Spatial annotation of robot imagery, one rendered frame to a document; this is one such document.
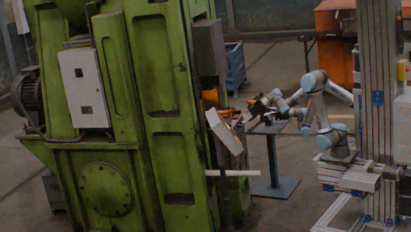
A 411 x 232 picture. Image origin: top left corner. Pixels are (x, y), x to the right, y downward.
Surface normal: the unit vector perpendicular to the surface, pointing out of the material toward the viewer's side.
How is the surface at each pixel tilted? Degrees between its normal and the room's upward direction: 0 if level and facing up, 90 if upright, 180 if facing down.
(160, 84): 89
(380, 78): 90
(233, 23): 90
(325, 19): 90
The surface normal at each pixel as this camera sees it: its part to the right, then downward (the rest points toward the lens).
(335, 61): -0.36, 0.36
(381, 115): -0.59, 0.34
